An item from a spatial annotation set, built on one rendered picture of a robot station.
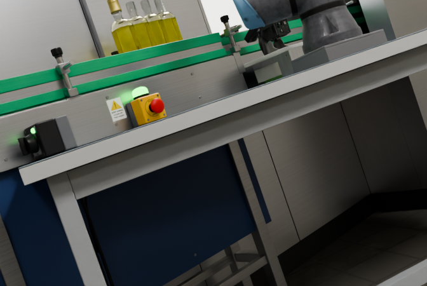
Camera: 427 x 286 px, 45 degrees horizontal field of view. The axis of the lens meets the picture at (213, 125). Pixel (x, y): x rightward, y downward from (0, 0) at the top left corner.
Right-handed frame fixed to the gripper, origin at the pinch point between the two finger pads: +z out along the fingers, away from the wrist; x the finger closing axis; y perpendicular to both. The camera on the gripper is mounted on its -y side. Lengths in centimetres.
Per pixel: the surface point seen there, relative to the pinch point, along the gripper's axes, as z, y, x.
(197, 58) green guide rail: -9.1, -4.0, -29.3
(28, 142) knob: 1, 4, -91
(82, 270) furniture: 29, 21, -95
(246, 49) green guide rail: -9.4, -13.7, 1.8
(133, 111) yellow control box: 1, 1, -60
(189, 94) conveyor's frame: 0.7, -2.1, -38.6
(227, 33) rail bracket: -14.6, -2.6, -15.2
